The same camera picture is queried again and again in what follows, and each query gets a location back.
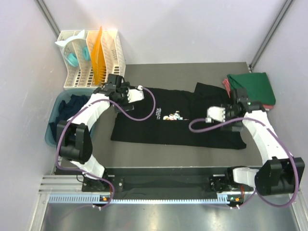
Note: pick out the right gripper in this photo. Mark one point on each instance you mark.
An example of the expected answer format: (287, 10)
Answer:
(233, 126)

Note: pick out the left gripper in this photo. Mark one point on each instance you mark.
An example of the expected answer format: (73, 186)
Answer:
(123, 88)

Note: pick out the black t shirt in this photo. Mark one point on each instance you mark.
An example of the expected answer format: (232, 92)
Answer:
(163, 117)

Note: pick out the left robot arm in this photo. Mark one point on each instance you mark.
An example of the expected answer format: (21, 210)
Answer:
(74, 142)

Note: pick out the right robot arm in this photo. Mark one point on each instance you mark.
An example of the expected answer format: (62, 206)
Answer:
(280, 173)

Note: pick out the folded green t shirt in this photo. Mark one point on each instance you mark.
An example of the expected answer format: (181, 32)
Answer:
(257, 85)

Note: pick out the folded pink t shirt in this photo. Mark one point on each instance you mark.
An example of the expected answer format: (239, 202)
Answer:
(227, 86)

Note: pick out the orange plastic folder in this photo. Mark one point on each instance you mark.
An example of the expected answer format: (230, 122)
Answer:
(97, 59)

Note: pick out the teal plastic bin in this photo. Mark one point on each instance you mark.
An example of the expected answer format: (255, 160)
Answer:
(65, 95)

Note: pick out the teal cat ear headphones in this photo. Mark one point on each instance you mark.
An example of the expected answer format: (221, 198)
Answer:
(71, 57)

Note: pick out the white file organizer rack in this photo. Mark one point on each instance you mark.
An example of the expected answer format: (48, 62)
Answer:
(82, 76)

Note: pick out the navy blue t shirt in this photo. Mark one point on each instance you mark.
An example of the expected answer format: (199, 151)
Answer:
(65, 110)

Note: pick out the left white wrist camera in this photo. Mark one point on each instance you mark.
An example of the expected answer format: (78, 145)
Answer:
(135, 94)

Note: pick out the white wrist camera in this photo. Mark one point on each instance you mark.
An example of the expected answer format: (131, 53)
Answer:
(135, 94)
(215, 113)

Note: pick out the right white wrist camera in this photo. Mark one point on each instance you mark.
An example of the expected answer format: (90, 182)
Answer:
(215, 113)

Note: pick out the right corner aluminium post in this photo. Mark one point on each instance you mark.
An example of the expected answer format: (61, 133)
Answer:
(287, 4)

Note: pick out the corner aluminium post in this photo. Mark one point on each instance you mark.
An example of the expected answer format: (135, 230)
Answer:
(287, 4)
(48, 16)

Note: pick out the left corner aluminium post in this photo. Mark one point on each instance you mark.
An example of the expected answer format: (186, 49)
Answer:
(48, 16)

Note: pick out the aluminium frame rail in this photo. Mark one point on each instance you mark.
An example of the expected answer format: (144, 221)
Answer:
(60, 185)

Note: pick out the white cable duct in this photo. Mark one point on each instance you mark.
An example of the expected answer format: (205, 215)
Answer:
(223, 199)

